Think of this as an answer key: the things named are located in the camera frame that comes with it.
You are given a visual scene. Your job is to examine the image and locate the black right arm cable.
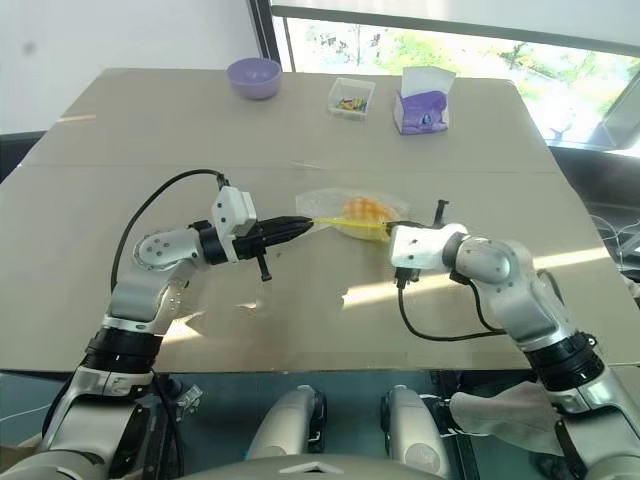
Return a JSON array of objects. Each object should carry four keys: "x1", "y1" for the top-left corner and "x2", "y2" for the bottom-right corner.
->
[{"x1": 394, "y1": 266, "x2": 567, "y2": 343}]

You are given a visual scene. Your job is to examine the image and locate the grey cloth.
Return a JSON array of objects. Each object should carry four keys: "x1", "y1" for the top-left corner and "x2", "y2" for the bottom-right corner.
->
[{"x1": 448, "y1": 383, "x2": 562, "y2": 457}]

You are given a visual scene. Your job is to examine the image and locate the clear square plastic container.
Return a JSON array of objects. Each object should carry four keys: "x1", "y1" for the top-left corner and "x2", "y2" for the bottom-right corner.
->
[{"x1": 327, "y1": 76, "x2": 377, "y2": 122}]

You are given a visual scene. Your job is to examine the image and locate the dark window frame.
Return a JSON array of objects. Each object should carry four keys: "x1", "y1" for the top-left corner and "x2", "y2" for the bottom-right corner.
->
[{"x1": 256, "y1": 0, "x2": 640, "y2": 74}]

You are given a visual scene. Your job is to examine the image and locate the silver right robot thigh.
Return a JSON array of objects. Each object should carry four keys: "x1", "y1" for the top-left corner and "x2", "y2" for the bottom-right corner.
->
[{"x1": 378, "y1": 383, "x2": 454, "y2": 474}]

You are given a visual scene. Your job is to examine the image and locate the purple and white tissue box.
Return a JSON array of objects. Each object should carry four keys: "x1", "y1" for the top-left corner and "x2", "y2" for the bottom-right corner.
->
[{"x1": 392, "y1": 66, "x2": 458, "y2": 137}]

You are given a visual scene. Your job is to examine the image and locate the clear zip bag yellow seal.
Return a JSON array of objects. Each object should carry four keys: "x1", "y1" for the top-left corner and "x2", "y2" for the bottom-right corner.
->
[{"x1": 293, "y1": 186, "x2": 412, "y2": 244}]

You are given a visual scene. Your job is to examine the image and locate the silver robot torso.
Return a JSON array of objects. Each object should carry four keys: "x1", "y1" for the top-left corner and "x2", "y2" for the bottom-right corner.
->
[{"x1": 162, "y1": 452, "x2": 506, "y2": 480}]

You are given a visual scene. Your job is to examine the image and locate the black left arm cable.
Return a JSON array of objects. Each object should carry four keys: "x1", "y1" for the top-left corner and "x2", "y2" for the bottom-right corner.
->
[{"x1": 110, "y1": 167, "x2": 230, "y2": 301}]

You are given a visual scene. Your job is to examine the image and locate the dark furniture edge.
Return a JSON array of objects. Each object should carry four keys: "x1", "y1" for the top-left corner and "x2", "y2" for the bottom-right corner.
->
[{"x1": 0, "y1": 130, "x2": 49, "y2": 184}]

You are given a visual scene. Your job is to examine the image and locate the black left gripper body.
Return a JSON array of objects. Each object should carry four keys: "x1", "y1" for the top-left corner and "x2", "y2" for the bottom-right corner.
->
[{"x1": 230, "y1": 219, "x2": 274, "y2": 285}]

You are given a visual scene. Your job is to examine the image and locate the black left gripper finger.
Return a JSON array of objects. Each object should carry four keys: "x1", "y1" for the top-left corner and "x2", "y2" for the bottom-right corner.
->
[
  {"x1": 264, "y1": 222, "x2": 312, "y2": 247},
  {"x1": 262, "y1": 215, "x2": 312, "y2": 233}
]

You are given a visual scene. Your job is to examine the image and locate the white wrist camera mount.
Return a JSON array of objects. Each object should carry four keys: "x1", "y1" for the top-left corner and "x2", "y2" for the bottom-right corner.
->
[
  {"x1": 210, "y1": 185, "x2": 258, "y2": 237},
  {"x1": 388, "y1": 222, "x2": 470, "y2": 274}
]

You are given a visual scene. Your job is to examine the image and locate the purple bowl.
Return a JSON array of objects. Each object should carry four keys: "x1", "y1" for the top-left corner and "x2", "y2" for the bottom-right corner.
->
[{"x1": 226, "y1": 57, "x2": 282, "y2": 102}]

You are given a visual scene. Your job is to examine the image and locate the silver left robot thigh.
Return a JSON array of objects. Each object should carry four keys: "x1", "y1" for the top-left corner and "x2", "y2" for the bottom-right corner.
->
[{"x1": 247, "y1": 383, "x2": 329, "y2": 462}]

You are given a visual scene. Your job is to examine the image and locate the round crosshatched bread bun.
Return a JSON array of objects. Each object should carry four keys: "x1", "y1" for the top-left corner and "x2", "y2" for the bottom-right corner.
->
[{"x1": 341, "y1": 196, "x2": 390, "y2": 224}]

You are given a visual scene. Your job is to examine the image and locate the silver robot thigh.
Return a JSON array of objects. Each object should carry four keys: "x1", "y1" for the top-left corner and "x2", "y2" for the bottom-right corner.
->
[
  {"x1": 378, "y1": 383, "x2": 454, "y2": 474},
  {"x1": 247, "y1": 383, "x2": 329, "y2": 462}
]

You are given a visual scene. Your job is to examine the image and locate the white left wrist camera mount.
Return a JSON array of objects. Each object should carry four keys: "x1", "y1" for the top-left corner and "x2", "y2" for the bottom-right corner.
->
[{"x1": 210, "y1": 185, "x2": 258, "y2": 237}]

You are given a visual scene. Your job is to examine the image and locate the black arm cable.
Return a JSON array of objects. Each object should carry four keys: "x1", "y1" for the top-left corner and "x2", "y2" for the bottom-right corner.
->
[
  {"x1": 110, "y1": 167, "x2": 230, "y2": 301},
  {"x1": 394, "y1": 266, "x2": 567, "y2": 343}
]

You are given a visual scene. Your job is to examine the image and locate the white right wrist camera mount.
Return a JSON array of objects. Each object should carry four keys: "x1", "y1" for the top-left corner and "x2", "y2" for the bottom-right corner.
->
[{"x1": 388, "y1": 222, "x2": 470, "y2": 274}]

